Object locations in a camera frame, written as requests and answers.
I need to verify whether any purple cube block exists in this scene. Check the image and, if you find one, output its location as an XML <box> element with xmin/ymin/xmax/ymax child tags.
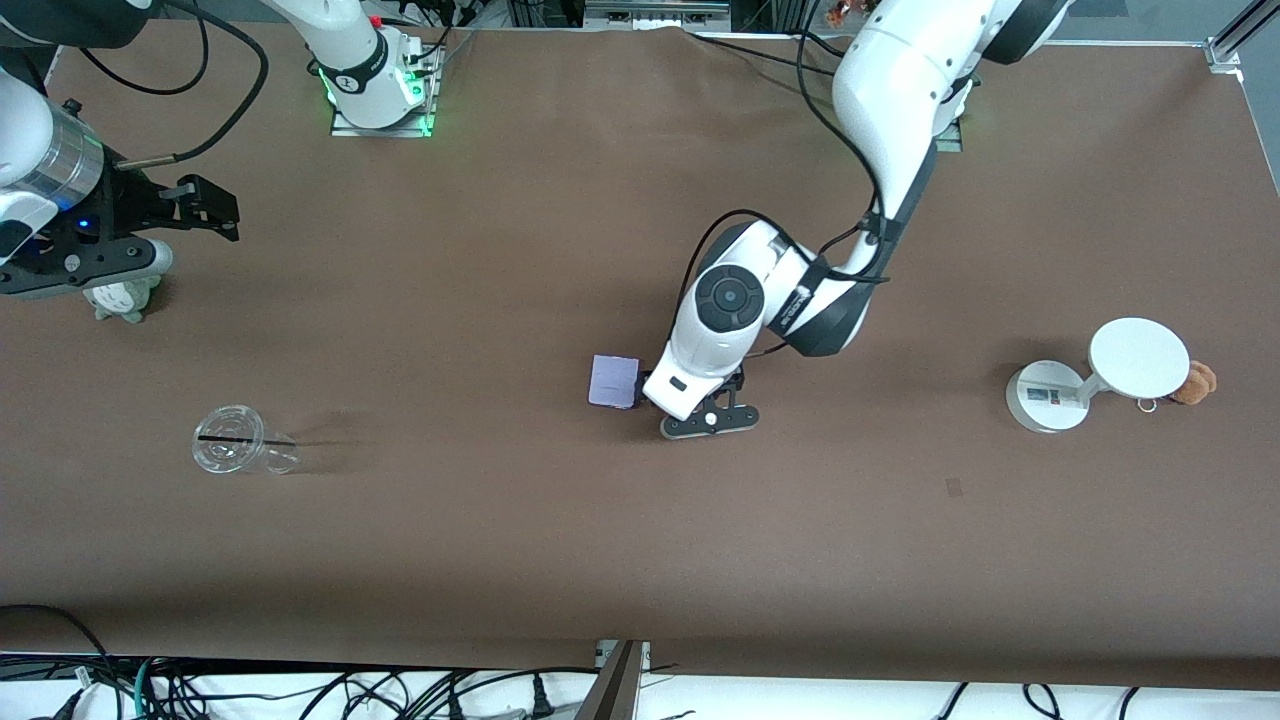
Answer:
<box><xmin>588</xmin><ymin>354</ymin><xmax>641</xmax><ymax>411</ymax></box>

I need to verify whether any grey totoro plush toy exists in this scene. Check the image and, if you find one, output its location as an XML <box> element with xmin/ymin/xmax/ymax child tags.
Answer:
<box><xmin>82</xmin><ymin>276</ymin><xmax>163</xmax><ymax>324</ymax></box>

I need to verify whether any clear plastic cup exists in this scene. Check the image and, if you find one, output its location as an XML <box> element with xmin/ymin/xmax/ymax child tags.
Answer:
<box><xmin>192</xmin><ymin>404</ymin><xmax>301</xmax><ymax>476</ymax></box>

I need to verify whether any brown table cover sheet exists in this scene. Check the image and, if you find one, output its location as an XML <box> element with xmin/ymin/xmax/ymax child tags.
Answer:
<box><xmin>0</xmin><ymin>25</ymin><xmax>1280</xmax><ymax>691</ymax></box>

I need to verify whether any dark support beam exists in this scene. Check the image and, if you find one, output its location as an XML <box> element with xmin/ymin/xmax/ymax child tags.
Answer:
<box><xmin>572</xmin><ymin>640</ymin><xmax>646</xmax><ymax>720</ymax></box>

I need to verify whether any white round stand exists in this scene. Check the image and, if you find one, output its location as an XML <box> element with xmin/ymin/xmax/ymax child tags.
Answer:
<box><xmin>1005</xmin><ymin>317</ymin><xmax>1191</xmax><ymax>434</ymax></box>

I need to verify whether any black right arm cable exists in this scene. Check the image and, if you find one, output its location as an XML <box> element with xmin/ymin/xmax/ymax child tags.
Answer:
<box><xmin>78</xmin><ymin>0</ymin><xmax>271</xmax><ymax>166</ymax></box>

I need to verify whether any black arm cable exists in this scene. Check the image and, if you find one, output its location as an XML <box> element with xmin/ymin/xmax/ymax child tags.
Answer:
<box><xmin>78</xmin><ymin>0</ymin><xmax>271</xmax><ymax>166</ymax></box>
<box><xmin>680</xmin><ymin>30</ymin><xmax>896</xmax><ymax>361</ymax></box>

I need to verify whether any small metal bracket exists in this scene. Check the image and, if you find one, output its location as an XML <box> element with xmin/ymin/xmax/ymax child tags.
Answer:
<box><xmin>596</xmin><ymin>640</ymin><xmax>653</xmax><ymax>673</ymax></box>

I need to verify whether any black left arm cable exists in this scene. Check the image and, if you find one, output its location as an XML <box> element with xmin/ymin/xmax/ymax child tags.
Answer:
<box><xmin>680</xmin><ymin>30</ymin><xmax>896</xmax><ymax>361</ymax></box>

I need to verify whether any black cable on table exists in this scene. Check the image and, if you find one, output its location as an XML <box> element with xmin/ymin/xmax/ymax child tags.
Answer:
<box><xmin>690</xmin><ymin>33</ymin><xmax>839</xmax><ymax>79</ymax></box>

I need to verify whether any metal frame rail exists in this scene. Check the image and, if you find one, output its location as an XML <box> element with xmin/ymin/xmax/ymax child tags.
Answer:
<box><xmin>585</xmin><ymin>0</ymin><xmax>731</xmax><ymax>31</ymax></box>

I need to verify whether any brown plush keychain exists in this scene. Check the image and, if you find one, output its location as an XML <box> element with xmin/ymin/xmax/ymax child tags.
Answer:
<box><xmin>1135</xmin><ymin>361</ymin><xmax>1218</xmax><ymax>413</ymax></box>

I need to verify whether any aluminium frame profile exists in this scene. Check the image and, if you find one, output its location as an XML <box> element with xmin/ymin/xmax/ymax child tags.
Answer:
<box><xmin>1205</xmin><ymin>0</ymin><xmax>1280</xmax><ymax>73</ymax></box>

